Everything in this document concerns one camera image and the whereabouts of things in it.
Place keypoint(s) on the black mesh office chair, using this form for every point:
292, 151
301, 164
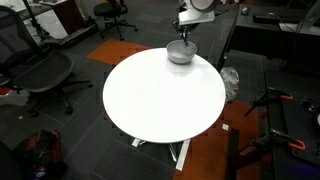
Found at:
25, 66

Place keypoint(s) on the white plastic bag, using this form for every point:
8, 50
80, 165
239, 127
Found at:
231, 81

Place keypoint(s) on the round white table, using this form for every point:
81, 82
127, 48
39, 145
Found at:
155, 100

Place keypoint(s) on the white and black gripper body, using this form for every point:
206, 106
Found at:
192, 12

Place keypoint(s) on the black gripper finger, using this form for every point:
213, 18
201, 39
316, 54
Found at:
182, 33
189, 30

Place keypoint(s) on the lower orange-handled bar clamp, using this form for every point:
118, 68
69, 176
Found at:
292, 143

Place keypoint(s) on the upper orange-handled bar clamp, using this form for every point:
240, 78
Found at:
271, 94

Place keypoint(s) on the teal dry-erase marker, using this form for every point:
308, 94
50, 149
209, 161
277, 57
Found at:
185, 41

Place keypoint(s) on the dark wooden cabinet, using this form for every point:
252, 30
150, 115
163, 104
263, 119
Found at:
76, 25

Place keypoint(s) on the black desk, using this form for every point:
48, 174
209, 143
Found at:
296, 38

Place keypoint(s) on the black rolling office chair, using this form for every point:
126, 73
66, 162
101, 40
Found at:
110, 10

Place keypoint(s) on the white bowl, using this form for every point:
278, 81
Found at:
180, 52

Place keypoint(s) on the black keyboard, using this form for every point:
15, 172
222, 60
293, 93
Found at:
266, 18

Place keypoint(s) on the orange-handled bar clamp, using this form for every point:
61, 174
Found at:
292, 143
271, 94

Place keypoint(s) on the red and black backpack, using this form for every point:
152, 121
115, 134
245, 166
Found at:
40, 156

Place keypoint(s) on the black workbench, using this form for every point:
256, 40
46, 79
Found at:
298, 118

